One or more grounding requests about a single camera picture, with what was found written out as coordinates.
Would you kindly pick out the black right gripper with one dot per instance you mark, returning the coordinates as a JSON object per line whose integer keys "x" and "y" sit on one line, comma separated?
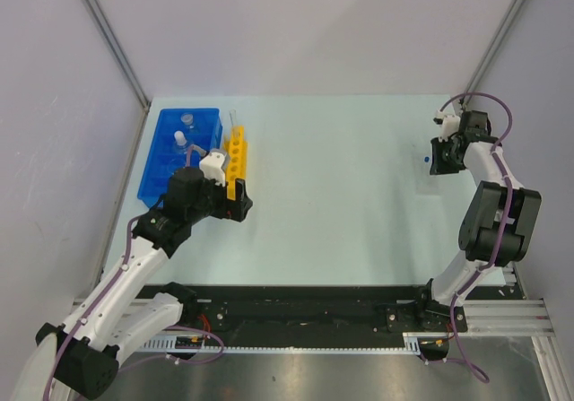
{"x": 438, "y": 167}

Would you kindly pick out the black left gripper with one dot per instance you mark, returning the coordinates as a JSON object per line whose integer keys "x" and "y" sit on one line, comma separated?
{"x": 231, "y": 209}

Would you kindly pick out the yellow test tube rack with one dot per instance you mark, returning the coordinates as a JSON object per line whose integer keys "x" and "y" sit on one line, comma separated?
{"x": 236, "y": 146}

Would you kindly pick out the glass flask with white stopper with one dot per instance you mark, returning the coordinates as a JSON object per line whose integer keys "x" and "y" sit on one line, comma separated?
{"x": 181, "y": 142}

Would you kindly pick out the clear glass test tube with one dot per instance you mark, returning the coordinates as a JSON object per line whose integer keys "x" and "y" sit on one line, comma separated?
{"x": 233, "y": 118}

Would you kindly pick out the blue divided plastic bin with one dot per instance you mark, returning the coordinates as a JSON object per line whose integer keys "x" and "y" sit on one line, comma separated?
{"x": 177, "y": 129}

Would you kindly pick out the small clear glass flask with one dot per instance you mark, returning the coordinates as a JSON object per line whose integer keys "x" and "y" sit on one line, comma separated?
{"x": 187, "y": 120}

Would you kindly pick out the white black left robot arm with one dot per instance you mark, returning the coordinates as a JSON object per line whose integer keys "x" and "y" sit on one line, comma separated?
{"x": 93, "y": 342}

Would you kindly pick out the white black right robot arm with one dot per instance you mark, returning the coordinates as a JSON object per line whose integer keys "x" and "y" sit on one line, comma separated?
{"x": 500, "y": 220}

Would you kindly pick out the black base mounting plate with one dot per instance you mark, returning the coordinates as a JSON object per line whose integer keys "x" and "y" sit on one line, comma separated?
{"x": 420, "y": 294}

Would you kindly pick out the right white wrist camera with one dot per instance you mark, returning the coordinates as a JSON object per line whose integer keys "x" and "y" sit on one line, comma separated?
{"x": 448, "y": 123}

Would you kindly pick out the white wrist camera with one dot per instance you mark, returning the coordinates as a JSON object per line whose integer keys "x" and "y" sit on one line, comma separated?
{"x": 214, "y": 165}
{"x": 448, "y": 123}

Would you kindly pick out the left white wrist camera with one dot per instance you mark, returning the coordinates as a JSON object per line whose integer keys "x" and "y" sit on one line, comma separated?
{"x": 214, "y": 165}

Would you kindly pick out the white slotted cable duct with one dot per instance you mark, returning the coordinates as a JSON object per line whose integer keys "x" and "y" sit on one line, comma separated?
{"x": 172, "y": 343}

